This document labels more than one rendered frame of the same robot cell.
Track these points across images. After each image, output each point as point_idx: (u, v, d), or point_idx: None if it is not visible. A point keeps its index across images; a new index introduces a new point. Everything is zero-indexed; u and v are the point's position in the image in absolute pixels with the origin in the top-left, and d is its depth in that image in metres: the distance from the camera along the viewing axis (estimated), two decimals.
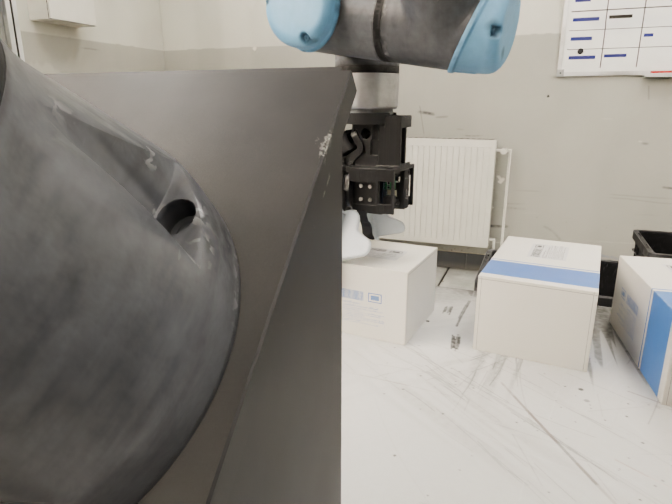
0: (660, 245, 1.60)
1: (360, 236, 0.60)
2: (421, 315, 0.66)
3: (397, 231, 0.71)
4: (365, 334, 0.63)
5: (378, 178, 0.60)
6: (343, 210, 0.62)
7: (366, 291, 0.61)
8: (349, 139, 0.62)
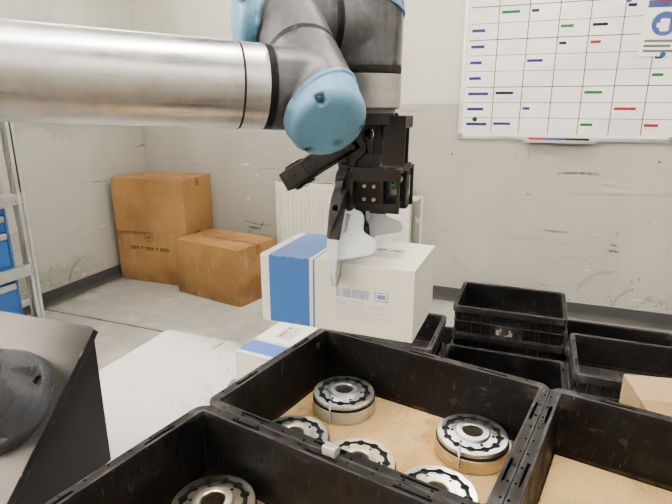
0: (482, 293, 2.19)
1: (366, 236, 0.61)
2: (423, 313, 0.66)
3: (394, 230, 0.71)
4: (371, 333, 0.63)
5: (383, 178, 0.60)
6: (347, 210, 0.62)
7: (372, 291, 0.62)
8: None
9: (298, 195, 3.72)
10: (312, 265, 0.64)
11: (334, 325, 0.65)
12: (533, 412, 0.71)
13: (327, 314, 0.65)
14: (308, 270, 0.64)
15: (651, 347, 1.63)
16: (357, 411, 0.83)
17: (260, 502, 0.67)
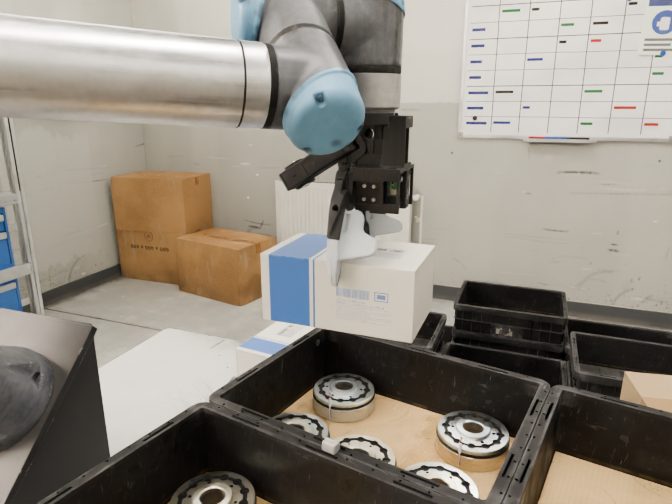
0: (482, 292, 2.19)
1: (366, 236, 0.61)
2: (423, 312, 0.66)
3: (394, 230, 0.71)
4: (371, 333, 0.63)
5: (383, 178, 0.60)
6: (347, 210, 0.62)
7: (372, 291, 0.62)
8: None
9: (298, 194, 3.72)
10: (312, 265, 0.64)
11: (334, 325, 0.65)
12: (534, 409, 0.71)
13: (327, 314, 0.65)
14: (308, 270, 0.64)
15: (651, 345, 1.63)
16: (357, 408, 0.82)
17: (260, 499, 0.67)
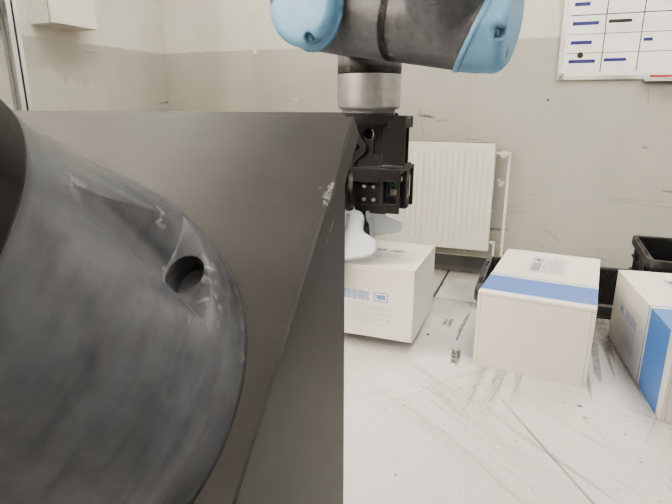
0: (659, 251, 1.61)
1: (366, 236, 0.61)
2: (423, 313, 0.66)
3: (394, 230, 0.71)
4: (371, 333, 0.63)
5: (383, 178, 0.60)
6: (347, 210, 0.62)
7: (372, 291, 0.62)
8: None
9: None
10: None
11: None
12: None
13: None
14: None
15: None
16: None
17: None
